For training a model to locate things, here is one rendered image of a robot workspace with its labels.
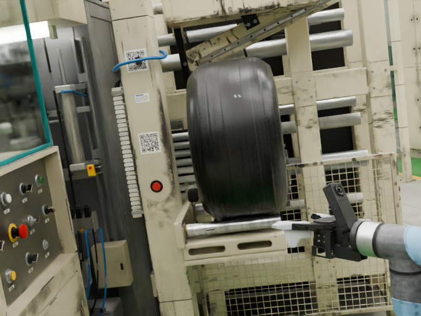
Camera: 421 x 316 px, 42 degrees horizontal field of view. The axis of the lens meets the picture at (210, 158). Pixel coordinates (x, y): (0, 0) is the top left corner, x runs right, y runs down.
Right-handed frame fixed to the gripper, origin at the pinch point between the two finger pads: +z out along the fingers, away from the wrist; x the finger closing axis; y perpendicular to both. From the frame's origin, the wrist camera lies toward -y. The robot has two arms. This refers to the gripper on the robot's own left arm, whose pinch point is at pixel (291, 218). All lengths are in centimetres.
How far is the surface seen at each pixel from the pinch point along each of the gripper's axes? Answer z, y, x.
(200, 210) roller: 79, 11, 39
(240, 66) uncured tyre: 45, -42, 30
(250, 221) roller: 45, 11, 33
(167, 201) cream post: 71, 4, 17
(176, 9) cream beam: 82, -68, 34
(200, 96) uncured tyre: 49, -32, 15
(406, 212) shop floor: 151, 61, 337
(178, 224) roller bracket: 60, 11, 13
